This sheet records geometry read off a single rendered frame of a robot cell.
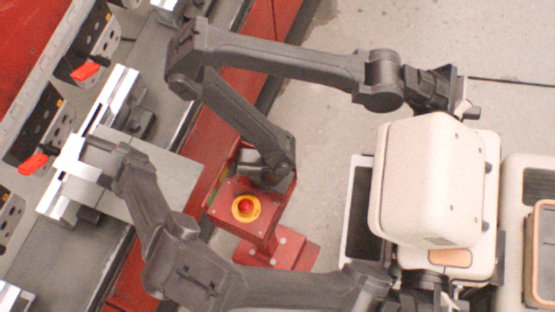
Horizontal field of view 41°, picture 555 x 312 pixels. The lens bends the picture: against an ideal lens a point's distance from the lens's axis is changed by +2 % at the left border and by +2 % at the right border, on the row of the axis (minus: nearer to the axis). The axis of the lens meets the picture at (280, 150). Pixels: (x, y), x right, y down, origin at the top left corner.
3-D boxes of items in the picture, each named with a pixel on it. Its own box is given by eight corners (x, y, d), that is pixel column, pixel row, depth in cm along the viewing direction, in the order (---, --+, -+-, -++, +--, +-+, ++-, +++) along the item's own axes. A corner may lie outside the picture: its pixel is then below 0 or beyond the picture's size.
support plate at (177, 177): (169, 239, 157) (168, 238, 156) (61, 195, 162) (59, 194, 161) (205, 166, 163) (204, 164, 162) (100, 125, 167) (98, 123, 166)
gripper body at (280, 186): (258, 155, 182) (262, 148, 175) (294, 174, 183) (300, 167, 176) (246, 177, 180) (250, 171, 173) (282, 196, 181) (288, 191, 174)
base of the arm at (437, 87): (453, 120, 140) (457, 64, 144) (422, 107, 136) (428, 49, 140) (420, 130, 147) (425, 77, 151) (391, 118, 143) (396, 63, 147)
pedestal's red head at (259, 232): (265, 249, 189) (260, 234, 172) (211, 224, 192) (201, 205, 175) (298, 182, 195) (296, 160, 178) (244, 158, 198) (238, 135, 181)
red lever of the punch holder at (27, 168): (29, 172, 130) (62, 147, 138) (9, 163, 131) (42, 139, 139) (29, 179, 131) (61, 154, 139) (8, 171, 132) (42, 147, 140)
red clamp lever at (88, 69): (83, 76, 136) (111, 58, 144) (64, 68, 137) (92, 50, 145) (83, 84, 137) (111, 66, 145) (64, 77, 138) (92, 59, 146)
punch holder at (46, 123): (42, 181, 145) (9, 153, 129) (4, 165, 146) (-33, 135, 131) (79, 115, 149) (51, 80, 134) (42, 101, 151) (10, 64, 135)
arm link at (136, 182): (178, 304, 104) (209, 235, 102) (140, 294, 101) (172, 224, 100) (133, 199, 142) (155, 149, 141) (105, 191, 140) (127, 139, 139)
